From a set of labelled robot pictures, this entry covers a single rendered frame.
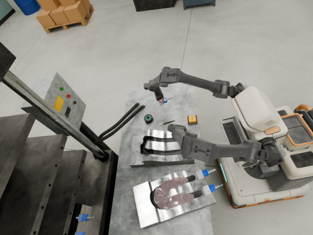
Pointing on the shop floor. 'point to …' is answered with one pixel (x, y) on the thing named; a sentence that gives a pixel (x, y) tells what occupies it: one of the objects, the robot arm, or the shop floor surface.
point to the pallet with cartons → (64, 13)
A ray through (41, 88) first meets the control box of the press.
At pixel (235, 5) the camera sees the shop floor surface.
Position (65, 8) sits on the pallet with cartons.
